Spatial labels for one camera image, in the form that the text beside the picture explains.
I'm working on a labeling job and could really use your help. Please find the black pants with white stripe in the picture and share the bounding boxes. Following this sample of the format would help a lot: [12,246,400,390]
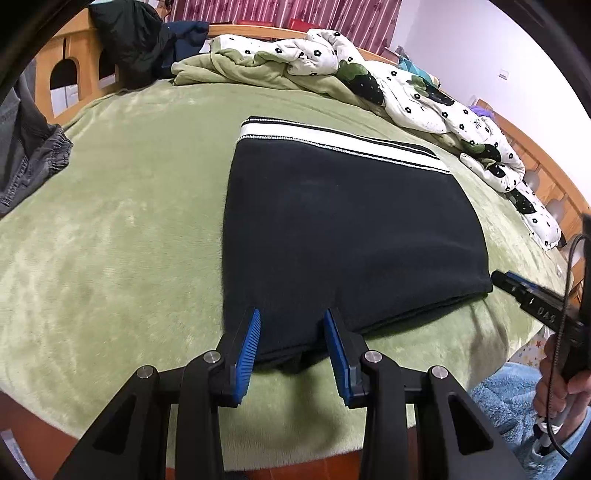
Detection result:
[221,116,492,370]

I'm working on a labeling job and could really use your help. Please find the person right hand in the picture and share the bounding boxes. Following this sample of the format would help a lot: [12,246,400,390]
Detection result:
[533,334,590,435]

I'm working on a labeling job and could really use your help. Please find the white floral pillow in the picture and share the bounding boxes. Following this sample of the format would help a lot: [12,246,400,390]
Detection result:
[506,182,562,251]

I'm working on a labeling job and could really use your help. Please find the green fleece bed blanket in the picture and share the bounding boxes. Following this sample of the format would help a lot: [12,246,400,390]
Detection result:
[1,81,566,470]

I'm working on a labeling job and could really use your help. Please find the purple plush item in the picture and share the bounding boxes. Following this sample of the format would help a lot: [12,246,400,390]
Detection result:
[469,105,495,120]

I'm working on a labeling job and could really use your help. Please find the white floral quilt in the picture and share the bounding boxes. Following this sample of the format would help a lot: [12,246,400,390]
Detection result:
[209,28,527,192]

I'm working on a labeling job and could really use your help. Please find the teal patterned pillow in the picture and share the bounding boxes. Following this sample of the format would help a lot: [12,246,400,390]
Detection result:
[398,57,441,88]

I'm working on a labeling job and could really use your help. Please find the grey jeans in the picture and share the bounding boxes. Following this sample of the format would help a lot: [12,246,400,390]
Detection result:
[0,61,73,216]

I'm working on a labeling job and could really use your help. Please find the maroon floral curtain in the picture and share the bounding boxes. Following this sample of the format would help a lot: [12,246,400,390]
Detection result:
[158,0,402,54]

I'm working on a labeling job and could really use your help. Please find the red chair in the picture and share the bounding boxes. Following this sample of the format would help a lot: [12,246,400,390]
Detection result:
[287,18,321,32]

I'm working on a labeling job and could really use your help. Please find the black jacket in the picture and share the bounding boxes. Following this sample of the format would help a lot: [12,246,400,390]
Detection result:
[88,1,175,89]

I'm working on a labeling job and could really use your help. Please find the navy blue garment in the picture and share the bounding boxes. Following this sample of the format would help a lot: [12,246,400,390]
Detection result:
[161,21,209,68]

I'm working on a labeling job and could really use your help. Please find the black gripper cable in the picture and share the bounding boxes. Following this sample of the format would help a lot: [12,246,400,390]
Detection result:
[535,232,590,460]

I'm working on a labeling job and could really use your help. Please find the wooden bed frame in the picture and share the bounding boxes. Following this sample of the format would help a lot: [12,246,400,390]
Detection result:
[35,9,590,239]

